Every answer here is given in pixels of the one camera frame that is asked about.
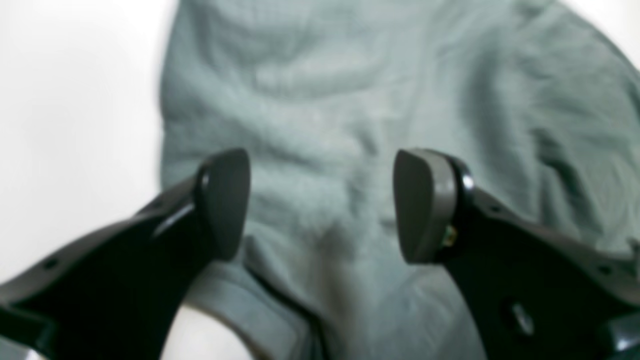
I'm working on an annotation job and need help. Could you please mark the grey t-shirt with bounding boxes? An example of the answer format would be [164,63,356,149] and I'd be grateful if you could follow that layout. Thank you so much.
[161,0,639,360]

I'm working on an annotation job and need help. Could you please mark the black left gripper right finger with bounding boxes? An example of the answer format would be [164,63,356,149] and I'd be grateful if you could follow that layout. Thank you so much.
[393,148,640,360]

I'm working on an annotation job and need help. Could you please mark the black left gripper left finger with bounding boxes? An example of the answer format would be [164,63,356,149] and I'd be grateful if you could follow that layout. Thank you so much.
[0,148,250,360]

